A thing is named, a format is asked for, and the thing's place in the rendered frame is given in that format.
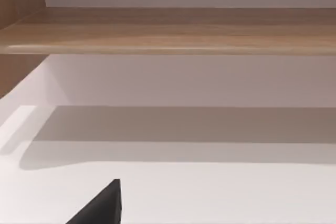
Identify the wooden open shelf unit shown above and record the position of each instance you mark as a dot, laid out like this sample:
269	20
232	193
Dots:
157	32

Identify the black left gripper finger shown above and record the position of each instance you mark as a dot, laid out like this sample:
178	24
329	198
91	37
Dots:
105	205

